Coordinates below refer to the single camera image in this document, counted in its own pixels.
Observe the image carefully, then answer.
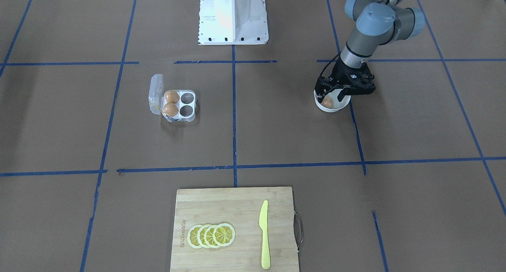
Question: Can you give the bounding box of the brown egg from bowl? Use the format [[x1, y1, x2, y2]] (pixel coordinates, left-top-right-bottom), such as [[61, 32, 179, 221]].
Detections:
[[321, 95, 334, 109]]

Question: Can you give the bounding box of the brown egg carton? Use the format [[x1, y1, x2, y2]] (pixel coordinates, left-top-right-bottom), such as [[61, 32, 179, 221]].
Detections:
[[164, 90, 180, 104], [162, 102, 179, 117]]

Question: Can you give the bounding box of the clear plastic egg carton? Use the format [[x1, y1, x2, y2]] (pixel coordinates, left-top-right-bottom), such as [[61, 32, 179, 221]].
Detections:
[[148, 74, 197, 122]]

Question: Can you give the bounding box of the yellow plastic knife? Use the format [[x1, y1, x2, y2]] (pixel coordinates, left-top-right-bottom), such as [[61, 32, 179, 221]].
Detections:
[[259, 200, 271, 270]]

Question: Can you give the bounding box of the white ceramic bowl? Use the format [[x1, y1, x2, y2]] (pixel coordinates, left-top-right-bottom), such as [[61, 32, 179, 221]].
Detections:
[[314, 89, 352, 112]]

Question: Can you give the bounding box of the brown egg rear carton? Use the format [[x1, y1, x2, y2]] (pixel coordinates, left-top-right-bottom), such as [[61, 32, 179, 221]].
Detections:
[[164, 90, 180, 104]]

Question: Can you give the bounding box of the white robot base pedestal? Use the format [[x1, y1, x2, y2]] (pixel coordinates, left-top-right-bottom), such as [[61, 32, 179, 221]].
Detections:
[[198, 0, 269, 45]]

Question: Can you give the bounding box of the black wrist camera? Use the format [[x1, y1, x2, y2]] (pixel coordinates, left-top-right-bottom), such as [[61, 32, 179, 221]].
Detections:
[[343, 76, 376, 96]]

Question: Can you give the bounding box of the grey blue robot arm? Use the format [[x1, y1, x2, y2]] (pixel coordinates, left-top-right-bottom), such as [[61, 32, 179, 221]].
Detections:
[[314, 0, 425, 104]]

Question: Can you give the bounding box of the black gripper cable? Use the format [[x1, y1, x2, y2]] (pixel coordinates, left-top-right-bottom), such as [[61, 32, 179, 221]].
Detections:
[[319, 53, 341, 81]]

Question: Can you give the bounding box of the brown egg front carton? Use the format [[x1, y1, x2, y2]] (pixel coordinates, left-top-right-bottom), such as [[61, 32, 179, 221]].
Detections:
[[162, 102, 179, 117]]

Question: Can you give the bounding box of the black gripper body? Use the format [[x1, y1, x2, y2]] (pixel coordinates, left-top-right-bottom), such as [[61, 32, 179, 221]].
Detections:
[[332, 60, 372, 89]]

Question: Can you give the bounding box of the bamboo cutting board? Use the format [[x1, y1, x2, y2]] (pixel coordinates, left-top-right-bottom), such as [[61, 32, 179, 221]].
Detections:
[[170, 186, 300, 272]]

